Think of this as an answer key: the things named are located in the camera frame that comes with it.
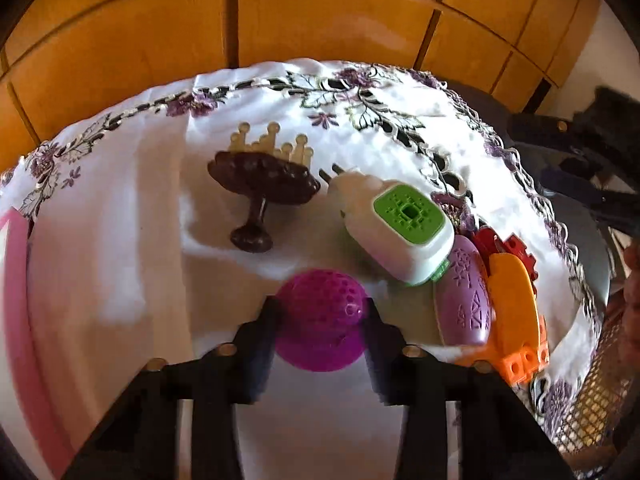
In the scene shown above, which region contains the pink plastic tray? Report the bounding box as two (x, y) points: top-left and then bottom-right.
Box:
(0, 210), (76, 466)

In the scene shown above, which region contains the white and green plug-in device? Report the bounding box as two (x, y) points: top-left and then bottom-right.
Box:
(318, 162), (456, 288)

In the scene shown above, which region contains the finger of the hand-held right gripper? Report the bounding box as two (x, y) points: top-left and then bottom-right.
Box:
(507, 112), (581, 142)
(542, 167), (640, 236)

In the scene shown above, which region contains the brown scalp massager brush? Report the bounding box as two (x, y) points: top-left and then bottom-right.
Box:
(207, 121), (322, 252)

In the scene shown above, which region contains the wooden wardrobe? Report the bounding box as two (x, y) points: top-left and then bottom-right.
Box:
(0, 0), (601, 171)

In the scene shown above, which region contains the white floral embroidered tablecloth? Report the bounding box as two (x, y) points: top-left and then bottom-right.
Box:
(0, 60), (608, 480)

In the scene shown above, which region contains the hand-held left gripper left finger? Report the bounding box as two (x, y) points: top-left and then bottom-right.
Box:
(60, 296), (281, 480)

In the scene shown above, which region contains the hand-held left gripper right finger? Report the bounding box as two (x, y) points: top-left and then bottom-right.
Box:
(361, 297), (578, 480)

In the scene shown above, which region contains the orange plastic toy block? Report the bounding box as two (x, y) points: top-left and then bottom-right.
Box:
(455, 252), (551, 387)

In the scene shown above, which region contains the purple oval plastic case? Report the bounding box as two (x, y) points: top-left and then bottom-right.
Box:
(434, 234), (493, 347)

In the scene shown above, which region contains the red puzzle piece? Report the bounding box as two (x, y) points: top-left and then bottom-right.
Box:
(470, 226), (538, 281)

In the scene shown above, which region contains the purple perforated plastic ball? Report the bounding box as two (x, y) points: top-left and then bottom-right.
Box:
(274, 268), (371, 373)

